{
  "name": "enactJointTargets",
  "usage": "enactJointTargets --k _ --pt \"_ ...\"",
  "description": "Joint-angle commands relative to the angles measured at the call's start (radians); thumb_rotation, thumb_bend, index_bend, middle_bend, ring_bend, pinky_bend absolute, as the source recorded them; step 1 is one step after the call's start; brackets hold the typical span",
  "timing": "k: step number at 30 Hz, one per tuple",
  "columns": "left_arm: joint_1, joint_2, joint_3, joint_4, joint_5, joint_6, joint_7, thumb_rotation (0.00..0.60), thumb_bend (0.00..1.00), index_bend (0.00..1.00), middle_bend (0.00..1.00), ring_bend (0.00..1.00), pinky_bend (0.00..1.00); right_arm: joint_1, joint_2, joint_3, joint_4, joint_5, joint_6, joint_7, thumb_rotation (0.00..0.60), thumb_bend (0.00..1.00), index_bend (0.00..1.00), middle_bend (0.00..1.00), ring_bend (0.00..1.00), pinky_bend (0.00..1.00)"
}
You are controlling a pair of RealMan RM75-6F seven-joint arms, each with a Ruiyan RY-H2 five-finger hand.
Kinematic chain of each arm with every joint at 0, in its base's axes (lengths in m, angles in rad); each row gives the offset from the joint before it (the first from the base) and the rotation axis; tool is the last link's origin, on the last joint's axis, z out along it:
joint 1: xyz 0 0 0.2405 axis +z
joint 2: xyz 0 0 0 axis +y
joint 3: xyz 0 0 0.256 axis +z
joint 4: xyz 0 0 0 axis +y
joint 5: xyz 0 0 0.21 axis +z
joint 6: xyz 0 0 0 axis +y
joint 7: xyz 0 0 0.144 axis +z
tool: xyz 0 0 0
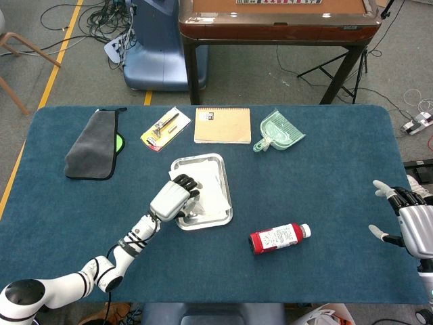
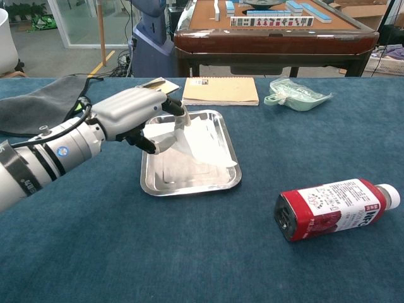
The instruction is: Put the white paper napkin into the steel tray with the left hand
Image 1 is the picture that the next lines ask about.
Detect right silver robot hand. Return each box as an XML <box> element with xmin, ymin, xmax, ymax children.
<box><xmin>367</xmin><ymin>179</ymin><xmax>433</xmax><ymax>260</ymax></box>

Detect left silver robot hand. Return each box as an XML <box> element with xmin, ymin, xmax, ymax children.
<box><xmin>150</xmin><ymin>174</ymin><xmax>201</xmax><ymax>223</ymax></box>

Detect white paper sheet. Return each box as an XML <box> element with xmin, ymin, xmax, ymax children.
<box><xmin>168</xmin><ymin>158</ymin><xmax>231</xmax><ymax>217</ymax></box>

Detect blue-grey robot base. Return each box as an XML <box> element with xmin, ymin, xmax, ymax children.
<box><xmin>122</xmin><ymin>0</ymin><xmax>209</xmax><ymax>91</ymax></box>

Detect silver metal tray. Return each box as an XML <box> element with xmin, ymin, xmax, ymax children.
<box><xmin>170</xmin><ymin>152</ymin><xmax>234</xmax><ymax>232</ymax></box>

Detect white sneaker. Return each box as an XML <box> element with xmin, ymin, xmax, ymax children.
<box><xmin>407</xmin><ymin>175</ymin><xmax>433</xmax><ymax>206</ymax></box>

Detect black metal base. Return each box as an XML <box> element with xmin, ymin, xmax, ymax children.
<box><xmin>403</xmin><ymin>158</ymin><xmax>433</xmax><ymax>186</ymax></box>

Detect razor in yellow package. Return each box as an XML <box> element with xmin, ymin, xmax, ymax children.
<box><xmin>140</xmin><ymin>106</ymin><xmax>192</xmax><ymax>153</ymax></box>

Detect brown spiral notebook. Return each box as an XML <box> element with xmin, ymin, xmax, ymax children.
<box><xmin>193</xmin><ymin>108</ymin><xmax>252</xmax><ymax>145</ymax></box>

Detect grey microfibre cloth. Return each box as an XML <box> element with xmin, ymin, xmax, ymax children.
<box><xmin>64</xmin><ymin>107</ymin><xmax>128</xmax><ymax>181</ymax></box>

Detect white power strip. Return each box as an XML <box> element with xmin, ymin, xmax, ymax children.
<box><xmin>104</xmin><ymin>37</ymin><xmax>128</xmax><ymax>65</ymax></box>
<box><xmin>401</xmin><ymin>111</ymin><xmax>433</xmax><ymax>135</ymax></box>

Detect red juice bottle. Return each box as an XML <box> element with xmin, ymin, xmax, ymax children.
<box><xmin>248</xmin><ymin>223</ymin><xmax>312</xmax><ymax>256</ymax></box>

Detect blue felt table cover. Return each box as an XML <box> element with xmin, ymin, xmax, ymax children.
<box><xmin>0</xmin><ymin>104</ymin><xmax>430</xmax><ymax>305</ymax></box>

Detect dark grey robot torso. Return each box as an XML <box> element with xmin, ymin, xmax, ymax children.
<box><xmin>140</xmin><ymin>302</ymin><xmax>287</xmax><ymax>325</ymax></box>

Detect brown shoe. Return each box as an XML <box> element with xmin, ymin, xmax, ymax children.
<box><xmin>77</xmin><ymin>302</ymin><xmax>132</xmax><ymax>325</ymax></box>

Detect white plastic bag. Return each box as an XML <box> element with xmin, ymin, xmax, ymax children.
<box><xmin>292</xmin><ymin>303</ymin><xmax>356</xmax><ymax>325</ymax></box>

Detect green plastic dustpan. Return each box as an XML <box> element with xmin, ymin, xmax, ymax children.
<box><xmin>253</xmin><ymin>108</ymin><xmax>306</xmax><ymax>153</ymax></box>

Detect brown mahjong table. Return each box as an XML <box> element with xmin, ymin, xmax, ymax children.
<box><xmin>178</xmin><ymin>0</ymin><xmax>383</xmax><ymax>105</ymax></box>

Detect wooden chair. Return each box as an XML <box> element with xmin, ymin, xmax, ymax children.
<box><xmin>0</xmin><ymin>32</ymin><xmax>62</xmax><ymax>116</ymax></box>

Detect white cable coil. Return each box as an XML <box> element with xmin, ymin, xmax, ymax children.
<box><xmin>403</xmin><ymin>88</ymin><xmax>433</xmax><ymax>112</ymax></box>

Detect black cable tangle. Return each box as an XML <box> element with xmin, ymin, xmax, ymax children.
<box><xmin>40</xmin><ymin>0</ymin><xmax>136</xmax><ymax>70</ymax></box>

